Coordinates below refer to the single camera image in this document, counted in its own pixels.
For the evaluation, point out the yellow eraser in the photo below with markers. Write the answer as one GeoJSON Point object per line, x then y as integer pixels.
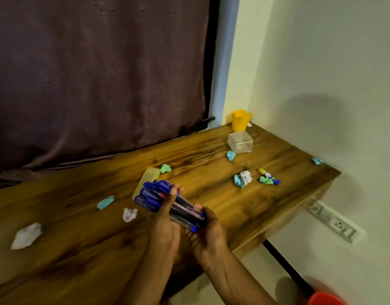
{"type": "Point", "coordinates": [262, 170]}

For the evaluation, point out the clear plastic box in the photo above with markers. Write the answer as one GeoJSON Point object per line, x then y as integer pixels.
{"type": "Point", "coordinates": [240, 142]}

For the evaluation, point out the dark purple curtain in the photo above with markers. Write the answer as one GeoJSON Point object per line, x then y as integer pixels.
{"type": "Point", "coordinates": [87, 76]}

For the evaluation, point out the person's left forearm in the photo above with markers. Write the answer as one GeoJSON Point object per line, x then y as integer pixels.
{"type": "Point", "coordinates": [150, 276]}

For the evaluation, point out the small teal crumpled paper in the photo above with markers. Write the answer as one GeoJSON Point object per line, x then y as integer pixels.
{"type": "Point", "coordinates": [231, 155]}

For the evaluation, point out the light green crumpled paper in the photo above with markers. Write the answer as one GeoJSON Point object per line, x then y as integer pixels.
{"type": "Point", "coordinates": [266, 180]}

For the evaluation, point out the red bucket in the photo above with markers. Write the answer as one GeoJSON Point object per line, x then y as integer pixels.
{"type": "Point", "coordinates": [326, 299]}

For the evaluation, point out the bundle of blue pens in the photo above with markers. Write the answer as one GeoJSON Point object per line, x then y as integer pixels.
{"type": "Point", "coordinates": [157, 195]}

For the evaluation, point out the person's right forearm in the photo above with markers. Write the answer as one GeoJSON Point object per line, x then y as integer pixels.
{"type": "Point", "coordinates": [239, 282]}

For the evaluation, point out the large white crumpled paper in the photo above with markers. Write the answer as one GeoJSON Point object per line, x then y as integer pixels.
{"type": "Point", "coordinates": [26, 236]}

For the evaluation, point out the small white crumpled paper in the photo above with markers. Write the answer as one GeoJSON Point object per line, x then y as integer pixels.
{"type": "Point", "coordinates": [130, 215]}

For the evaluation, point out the tiny teal crumpled paper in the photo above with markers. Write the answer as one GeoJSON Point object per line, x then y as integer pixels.
{"type": "Point", "coordinates": [317, 161]}

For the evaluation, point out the yellow plastic pen holder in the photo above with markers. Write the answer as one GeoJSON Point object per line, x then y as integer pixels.
{"type": "Point", "coordinates": [240, 120]}

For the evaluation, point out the long teal crumpled paper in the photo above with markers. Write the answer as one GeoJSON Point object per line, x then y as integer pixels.
{"type": "Point", "coordinates": [105, 202]}

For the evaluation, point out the person's right thumb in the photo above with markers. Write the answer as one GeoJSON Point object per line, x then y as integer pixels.
{"type": "Point", "coordinates": [202, 210]}

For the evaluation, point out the person's left thumb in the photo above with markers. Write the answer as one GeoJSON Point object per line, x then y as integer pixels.
{"type": "Point", "coordinates": [176, 191]}

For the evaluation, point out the person's left hand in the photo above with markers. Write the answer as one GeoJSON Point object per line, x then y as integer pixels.
{"type": "Point", "coordinates": [163, 223]}

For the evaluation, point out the teal and white crumpled paper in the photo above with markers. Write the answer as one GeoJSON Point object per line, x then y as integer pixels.
{"type": "Point", "coordinates": [243, 179]}

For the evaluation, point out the black window frame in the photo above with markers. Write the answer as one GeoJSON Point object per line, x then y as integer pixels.
{"type": "Point", "coordinates": [213, 60]}

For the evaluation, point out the white wall socket panel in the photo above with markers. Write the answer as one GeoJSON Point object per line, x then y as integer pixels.
{"type": "Point", "coordinates": [336, 222]}

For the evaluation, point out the person's right hand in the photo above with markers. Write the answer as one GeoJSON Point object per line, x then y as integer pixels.
{"type": "Point", "coordinates": [211, 239]}

